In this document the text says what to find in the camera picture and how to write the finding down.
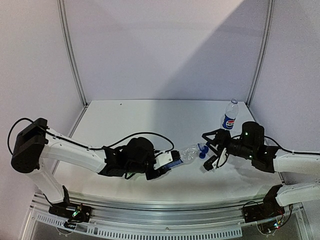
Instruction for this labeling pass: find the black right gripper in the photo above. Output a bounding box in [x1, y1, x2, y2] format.
[201, 128, 255, 161]

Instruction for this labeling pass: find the blue Pepsi bottle cap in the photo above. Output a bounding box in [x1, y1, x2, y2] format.
[199, 152, 206, 159]

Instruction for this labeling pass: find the clear bottle small blue label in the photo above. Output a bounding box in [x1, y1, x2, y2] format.
[172, 142, 206, 166]

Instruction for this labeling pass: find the clear Pepsi bottle blue label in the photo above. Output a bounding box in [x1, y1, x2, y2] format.
[221, 98, 239, 131]

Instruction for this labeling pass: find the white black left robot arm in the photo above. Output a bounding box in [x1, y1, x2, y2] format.
[8, 117, 175, 217]

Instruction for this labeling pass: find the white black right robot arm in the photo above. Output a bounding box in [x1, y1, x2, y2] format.
[202, 121, 320, 223]

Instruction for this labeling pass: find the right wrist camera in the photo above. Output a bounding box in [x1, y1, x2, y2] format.
[203, 148, 229, 171]

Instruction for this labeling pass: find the right aluminium corner post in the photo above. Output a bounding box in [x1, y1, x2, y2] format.
[245, 0, 275, 108]

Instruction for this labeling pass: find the aluminium corner post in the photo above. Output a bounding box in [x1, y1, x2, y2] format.
[57, 0, 89, 108]
[245, 0, 275, 108]

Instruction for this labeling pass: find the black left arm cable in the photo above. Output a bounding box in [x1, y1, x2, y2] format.
[6, 117, 175, 157]

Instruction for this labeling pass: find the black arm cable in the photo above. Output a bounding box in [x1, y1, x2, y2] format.
[6, 117, 175, 157]
[214, 134, 320, 171]

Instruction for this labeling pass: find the aluminium front rail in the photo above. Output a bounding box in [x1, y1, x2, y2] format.
[21, 192, 313, 240]

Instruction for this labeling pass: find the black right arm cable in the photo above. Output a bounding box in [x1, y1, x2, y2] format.
[214, 134, 320, 171]

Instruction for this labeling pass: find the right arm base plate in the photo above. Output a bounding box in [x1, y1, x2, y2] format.
[241, 198, 294, 228]

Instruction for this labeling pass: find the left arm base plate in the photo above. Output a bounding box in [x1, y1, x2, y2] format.
[48, 202, 92, 223]

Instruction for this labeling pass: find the left aluminium corner post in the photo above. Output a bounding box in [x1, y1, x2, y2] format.
[57, 0, 89, 108]

